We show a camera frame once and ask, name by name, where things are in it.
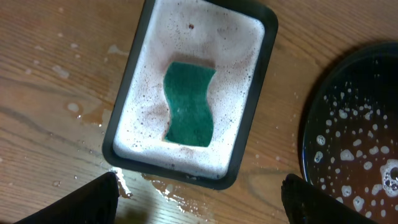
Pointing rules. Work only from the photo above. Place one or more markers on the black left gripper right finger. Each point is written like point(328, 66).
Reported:
point(305, 204)

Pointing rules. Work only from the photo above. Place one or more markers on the round black tray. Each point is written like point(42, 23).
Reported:
point(349, 141)

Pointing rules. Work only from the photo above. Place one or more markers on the rectangular pink sponge tray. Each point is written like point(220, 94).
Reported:
point(233, 37)

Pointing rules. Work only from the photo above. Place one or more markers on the green yellow sponge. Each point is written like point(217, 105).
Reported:
point(185, 88)

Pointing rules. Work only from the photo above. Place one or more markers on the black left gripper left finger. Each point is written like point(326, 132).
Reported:
point(94, 203)

